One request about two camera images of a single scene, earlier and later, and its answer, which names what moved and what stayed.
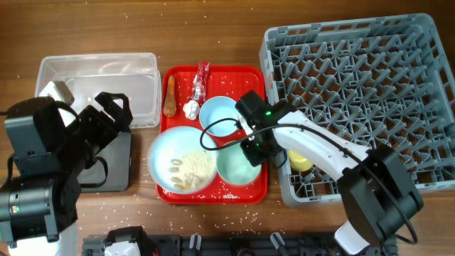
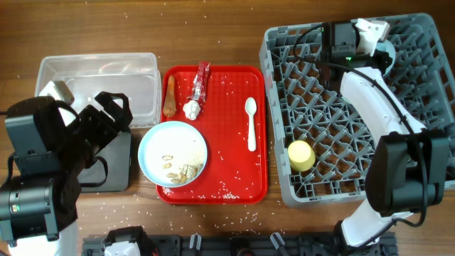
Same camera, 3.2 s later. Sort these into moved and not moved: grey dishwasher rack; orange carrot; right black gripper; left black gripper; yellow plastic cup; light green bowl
Moved: right black gripper; light green bowl
Not moved: yellow plastic cup; orange carrot; grey dishwasher rack; left black gripper
